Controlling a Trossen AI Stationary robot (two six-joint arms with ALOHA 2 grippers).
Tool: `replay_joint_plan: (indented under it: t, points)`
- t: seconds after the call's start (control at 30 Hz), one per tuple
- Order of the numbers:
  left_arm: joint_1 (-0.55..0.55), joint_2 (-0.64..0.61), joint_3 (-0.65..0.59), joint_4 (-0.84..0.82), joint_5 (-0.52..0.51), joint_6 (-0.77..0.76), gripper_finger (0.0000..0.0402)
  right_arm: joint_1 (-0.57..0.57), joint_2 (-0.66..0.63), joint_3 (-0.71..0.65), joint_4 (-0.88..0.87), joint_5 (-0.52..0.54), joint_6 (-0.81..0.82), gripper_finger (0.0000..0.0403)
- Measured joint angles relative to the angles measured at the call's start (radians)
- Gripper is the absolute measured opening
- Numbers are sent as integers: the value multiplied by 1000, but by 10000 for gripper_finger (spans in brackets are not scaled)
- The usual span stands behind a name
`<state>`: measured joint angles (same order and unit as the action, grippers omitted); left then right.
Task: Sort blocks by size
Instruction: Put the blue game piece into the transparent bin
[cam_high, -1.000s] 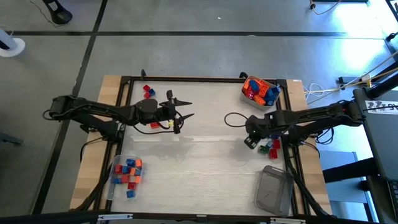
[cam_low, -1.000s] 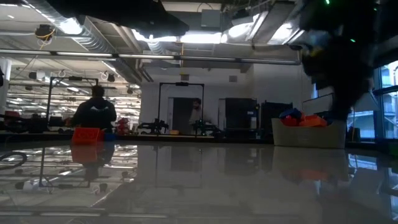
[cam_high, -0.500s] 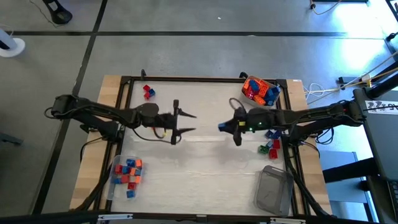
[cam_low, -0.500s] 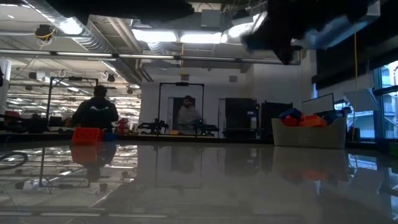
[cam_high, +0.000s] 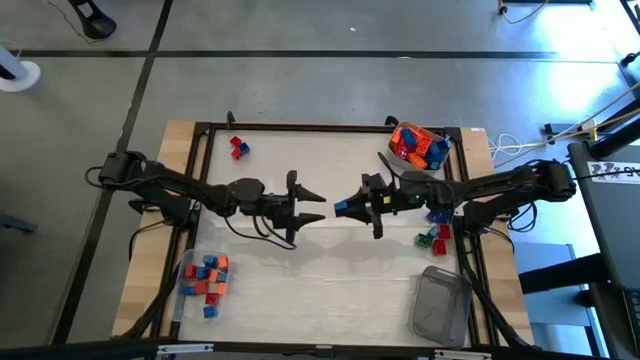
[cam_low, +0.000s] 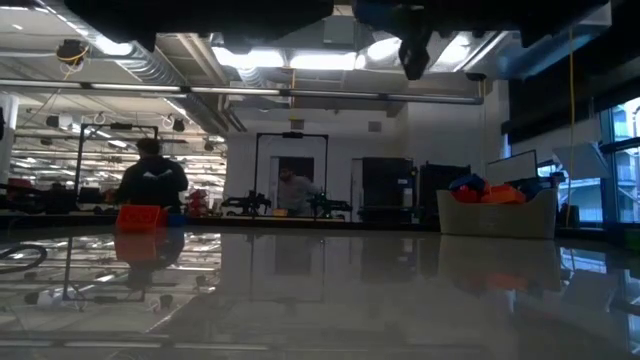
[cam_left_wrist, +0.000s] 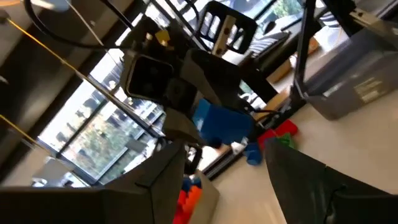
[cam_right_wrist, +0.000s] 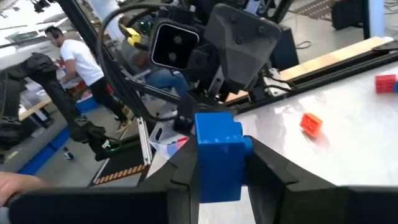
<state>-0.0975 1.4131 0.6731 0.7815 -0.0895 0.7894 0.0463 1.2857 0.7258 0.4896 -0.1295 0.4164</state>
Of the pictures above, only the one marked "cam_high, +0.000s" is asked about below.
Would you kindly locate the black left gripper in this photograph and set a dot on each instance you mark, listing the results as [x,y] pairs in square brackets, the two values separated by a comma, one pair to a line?
[275,207]

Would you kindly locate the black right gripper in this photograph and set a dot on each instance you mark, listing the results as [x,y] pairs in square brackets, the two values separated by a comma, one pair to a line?
[395,202]

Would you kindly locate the medium blue block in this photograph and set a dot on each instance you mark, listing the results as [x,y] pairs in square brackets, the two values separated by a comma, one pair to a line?
[341,206]

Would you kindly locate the large red block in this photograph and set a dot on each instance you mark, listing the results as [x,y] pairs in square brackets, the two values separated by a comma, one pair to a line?
[402,150]

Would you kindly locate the large blue block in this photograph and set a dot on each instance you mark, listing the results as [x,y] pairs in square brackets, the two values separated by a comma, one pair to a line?
[434,161]
[441,146]
[409,136]

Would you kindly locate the small blue block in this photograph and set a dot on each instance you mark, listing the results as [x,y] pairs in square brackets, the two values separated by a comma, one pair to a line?
[210,311]
[202,273]
[430,216]
[222,277]
[244,148]
[442,216]
[210,261]
[432,231]
[188,290]

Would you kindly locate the small orange block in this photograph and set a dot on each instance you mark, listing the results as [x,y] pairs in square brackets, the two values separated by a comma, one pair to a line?
[221,288]
[223,262]
[214,275]

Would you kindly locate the small red block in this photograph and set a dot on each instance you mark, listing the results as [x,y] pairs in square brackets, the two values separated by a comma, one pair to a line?
[439,246]
[235,141]
[236,154]
[444,231]
[212,298]
[201,287]
[190,271]

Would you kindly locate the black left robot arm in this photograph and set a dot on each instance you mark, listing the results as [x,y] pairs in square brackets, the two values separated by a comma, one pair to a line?
[200,190]

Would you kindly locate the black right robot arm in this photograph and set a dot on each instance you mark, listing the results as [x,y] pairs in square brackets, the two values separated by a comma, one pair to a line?
[500,185]

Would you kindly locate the clear plastic bin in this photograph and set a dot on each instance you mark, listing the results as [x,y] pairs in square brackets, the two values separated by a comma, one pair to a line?
[180,310]
[392,161]
[442,307]

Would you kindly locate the small green block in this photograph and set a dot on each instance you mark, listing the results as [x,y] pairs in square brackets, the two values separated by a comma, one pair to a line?
[423,240]

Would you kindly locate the black desk leg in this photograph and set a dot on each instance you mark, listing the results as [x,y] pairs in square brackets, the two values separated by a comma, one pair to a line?
[560,274]

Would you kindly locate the white paper label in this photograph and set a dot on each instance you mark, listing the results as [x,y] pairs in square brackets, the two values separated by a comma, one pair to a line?
[612,172]

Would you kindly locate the grey desk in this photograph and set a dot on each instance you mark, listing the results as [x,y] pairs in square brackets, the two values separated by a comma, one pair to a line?
[615,235]

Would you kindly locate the black stand leg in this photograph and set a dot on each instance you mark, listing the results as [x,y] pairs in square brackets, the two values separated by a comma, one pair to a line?
[617,140]

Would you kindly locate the black chair base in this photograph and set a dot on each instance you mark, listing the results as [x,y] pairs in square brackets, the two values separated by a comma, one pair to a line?
[95,22]

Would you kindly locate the black keyboard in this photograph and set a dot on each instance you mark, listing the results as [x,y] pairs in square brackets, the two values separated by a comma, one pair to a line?
[632,315]

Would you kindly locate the black aluminium table frame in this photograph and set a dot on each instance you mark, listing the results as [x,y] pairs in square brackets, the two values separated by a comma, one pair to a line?
[310,127]

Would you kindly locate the black frame clamp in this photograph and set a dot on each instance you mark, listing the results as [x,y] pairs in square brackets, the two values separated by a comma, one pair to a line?
[391,120]
[230,119]

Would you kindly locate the silver metal bracket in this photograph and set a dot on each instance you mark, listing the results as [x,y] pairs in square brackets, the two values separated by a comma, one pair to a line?
[185,348]
[462,355]

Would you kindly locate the white round pedestal base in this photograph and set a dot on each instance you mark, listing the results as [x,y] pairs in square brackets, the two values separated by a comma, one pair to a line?
[20,77]

